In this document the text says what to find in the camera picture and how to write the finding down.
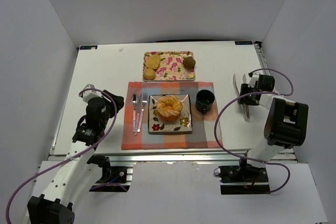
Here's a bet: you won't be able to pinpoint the dark green mug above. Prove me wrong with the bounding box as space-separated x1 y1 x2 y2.
195 90 215 115

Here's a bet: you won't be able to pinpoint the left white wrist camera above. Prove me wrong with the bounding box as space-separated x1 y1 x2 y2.
79 84 101 103

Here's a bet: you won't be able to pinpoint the spoon with pink handle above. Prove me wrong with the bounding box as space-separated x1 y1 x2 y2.
132 93 139 133

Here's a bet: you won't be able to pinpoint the small yellow muffin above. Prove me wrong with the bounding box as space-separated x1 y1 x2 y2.
143 68 156 80

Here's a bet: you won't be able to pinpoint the left blue table label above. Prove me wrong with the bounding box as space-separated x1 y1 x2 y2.
79 45 98 50

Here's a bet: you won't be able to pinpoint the right blue table label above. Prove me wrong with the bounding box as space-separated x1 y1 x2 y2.
234 40 254 46

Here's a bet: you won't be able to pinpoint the checkered orange placemat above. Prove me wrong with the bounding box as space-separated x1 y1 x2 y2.
121 82 222 151

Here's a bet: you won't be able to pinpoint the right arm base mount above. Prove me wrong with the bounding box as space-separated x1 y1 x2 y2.
213 166 270 195

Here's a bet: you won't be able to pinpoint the floral serving tray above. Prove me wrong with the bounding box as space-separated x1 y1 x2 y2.
143 51 196 81

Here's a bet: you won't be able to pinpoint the orange sugar-topped bun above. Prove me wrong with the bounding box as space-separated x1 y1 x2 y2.
156 95 183 122

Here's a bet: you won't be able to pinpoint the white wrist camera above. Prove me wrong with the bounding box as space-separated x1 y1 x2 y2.
248 72 260 88
79 84 101 103

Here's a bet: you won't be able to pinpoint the metal tongs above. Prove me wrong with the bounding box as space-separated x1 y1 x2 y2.
233 74 250 121

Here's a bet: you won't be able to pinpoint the square floral plate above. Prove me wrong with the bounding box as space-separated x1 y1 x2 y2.
148 94 192 134

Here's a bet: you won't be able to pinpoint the aluminium table frame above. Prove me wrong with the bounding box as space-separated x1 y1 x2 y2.
50 41 268 157

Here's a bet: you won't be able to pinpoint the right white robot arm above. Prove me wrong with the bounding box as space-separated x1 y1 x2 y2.
236 73 309 176

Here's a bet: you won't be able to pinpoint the brown chocolate pastry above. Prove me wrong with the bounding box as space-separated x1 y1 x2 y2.
183 56 196 70

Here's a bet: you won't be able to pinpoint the fork with pink handle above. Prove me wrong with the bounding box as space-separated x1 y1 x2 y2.
138 93 149 133

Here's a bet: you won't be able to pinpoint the oval herb bread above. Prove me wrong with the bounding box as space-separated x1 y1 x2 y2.
145 55 161 70

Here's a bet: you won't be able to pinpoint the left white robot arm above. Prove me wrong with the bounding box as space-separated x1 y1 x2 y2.
27 84 124 223

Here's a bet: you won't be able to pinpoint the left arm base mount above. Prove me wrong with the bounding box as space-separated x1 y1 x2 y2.
87 155 130 192

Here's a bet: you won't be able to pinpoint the blue table label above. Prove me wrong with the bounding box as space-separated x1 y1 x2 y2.
234 40 254 46
79 45 98 50

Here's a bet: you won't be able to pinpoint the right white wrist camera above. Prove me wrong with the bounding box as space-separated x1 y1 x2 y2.
248 72 260 88

